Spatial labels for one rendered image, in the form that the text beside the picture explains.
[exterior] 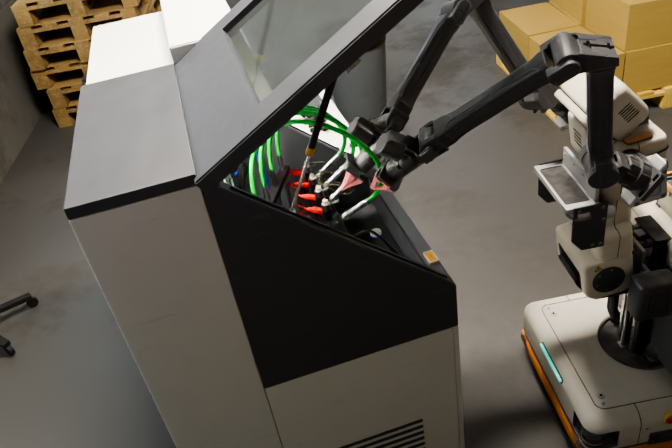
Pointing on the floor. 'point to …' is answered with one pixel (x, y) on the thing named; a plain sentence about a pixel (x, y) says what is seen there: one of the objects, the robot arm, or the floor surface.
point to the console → (190, 14)
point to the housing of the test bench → (160, 243)
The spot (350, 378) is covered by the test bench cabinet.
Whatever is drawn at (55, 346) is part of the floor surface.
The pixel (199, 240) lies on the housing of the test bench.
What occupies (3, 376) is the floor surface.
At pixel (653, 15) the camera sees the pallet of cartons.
